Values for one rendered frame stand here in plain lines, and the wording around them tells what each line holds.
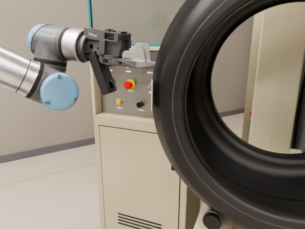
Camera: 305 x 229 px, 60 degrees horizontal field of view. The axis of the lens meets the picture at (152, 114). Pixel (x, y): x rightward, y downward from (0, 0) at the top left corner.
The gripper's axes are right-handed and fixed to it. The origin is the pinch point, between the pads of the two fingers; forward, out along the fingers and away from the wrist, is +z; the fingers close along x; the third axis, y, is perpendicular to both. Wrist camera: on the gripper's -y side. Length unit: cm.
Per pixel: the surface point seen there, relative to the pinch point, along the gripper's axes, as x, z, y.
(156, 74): -9.7, 4.5, 0.2
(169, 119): -12.4, 9.5, -8.0
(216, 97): 368, -26, -93
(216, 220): -8.6, 22.9, -30.6
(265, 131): 28.3, 31.1, -19.0
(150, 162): 56, -17, -59
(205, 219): -8.6, 20.5, -31.4
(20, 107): 138, -200, -90
